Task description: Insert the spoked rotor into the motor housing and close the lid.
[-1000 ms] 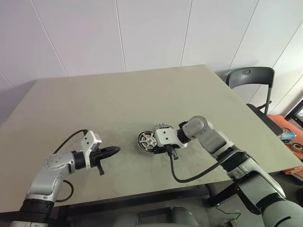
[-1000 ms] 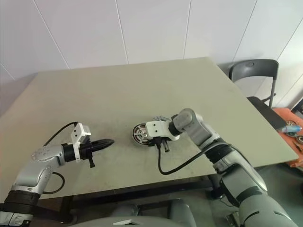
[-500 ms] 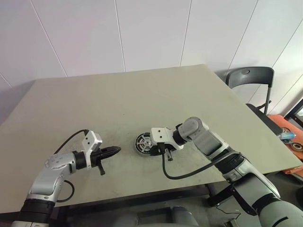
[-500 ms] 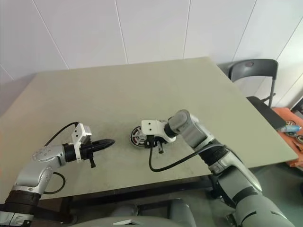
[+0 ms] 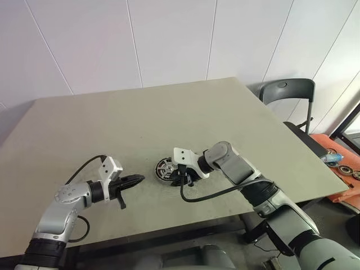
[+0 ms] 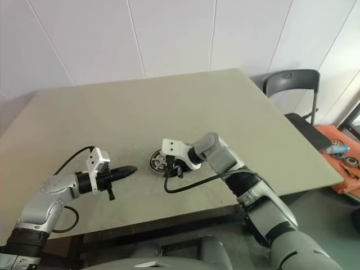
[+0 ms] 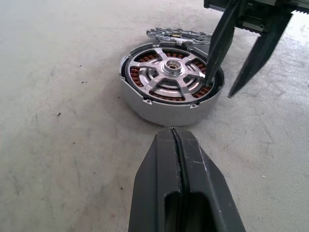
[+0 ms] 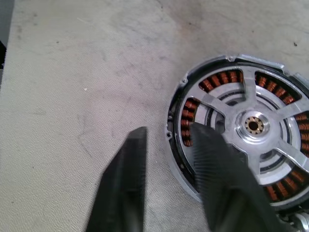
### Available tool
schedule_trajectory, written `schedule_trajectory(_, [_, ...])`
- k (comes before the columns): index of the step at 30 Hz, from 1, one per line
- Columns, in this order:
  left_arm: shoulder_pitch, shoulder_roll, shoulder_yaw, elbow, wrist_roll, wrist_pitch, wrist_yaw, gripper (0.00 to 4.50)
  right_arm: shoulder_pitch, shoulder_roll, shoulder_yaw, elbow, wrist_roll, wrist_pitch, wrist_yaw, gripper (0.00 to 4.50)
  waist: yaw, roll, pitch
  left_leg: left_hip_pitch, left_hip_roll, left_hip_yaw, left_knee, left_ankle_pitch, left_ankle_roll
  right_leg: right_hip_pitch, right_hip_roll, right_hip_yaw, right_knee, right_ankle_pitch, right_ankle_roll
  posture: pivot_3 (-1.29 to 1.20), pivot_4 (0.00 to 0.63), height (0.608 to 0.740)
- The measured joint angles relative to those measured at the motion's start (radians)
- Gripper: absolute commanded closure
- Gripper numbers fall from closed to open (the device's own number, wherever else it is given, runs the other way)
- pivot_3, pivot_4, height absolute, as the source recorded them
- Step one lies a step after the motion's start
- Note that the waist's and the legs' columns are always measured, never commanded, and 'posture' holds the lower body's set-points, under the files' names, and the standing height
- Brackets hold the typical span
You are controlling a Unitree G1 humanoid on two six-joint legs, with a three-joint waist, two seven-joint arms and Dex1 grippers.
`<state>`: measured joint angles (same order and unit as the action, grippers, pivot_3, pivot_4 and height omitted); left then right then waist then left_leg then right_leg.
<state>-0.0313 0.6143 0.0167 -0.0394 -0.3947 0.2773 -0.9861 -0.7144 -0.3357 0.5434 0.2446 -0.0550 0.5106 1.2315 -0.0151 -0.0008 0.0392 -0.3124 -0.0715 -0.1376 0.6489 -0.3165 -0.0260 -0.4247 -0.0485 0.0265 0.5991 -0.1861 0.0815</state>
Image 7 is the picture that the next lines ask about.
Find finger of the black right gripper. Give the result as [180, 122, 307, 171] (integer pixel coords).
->
[227, 11, 294, 98]
[204, 0, 243, 87]

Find silver motor housing copper windings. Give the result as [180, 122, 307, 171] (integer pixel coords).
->
[119, 41, 225, 128]

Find silver motor lid circuit board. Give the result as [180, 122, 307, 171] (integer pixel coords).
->
[146, 27, 213, 55]

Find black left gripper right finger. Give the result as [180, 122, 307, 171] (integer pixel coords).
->
[172, 127, 247, 232]

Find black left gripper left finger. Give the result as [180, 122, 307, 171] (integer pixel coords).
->
[127, 127, 181, 232]

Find silver spoked rotor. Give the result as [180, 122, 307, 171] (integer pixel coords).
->
[126, 47, 217, 102]

